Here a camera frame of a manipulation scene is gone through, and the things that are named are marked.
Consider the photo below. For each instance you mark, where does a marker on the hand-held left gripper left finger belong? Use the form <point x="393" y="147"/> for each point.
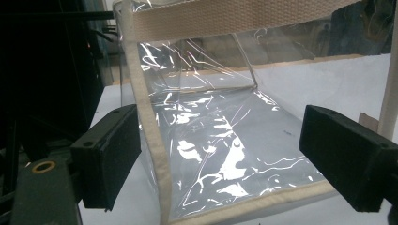
<point x="106" y="156"/>

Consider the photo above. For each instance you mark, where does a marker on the clear plastic bag beige trim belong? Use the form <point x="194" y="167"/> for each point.
<point x="219" y="131"/>

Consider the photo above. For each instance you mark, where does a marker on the dark metal stand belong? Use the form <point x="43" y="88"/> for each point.
<point x="47" y="62"/>

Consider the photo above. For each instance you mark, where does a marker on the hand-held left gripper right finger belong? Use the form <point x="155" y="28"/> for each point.
<point x="344" y="156"/>

